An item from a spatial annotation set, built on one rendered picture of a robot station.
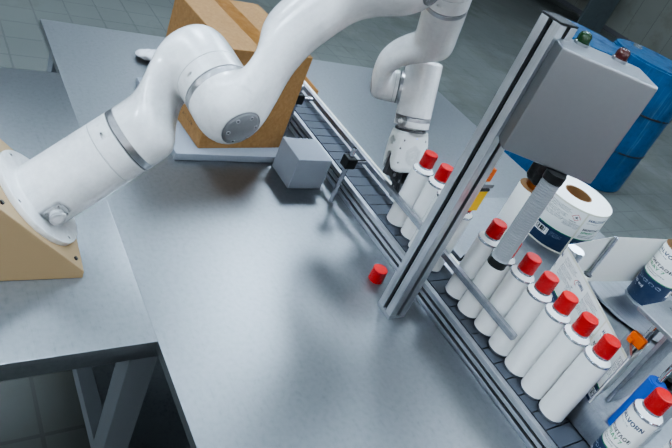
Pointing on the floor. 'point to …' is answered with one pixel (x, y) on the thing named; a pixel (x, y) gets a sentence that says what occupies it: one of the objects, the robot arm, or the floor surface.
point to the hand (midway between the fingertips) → (397, 190)
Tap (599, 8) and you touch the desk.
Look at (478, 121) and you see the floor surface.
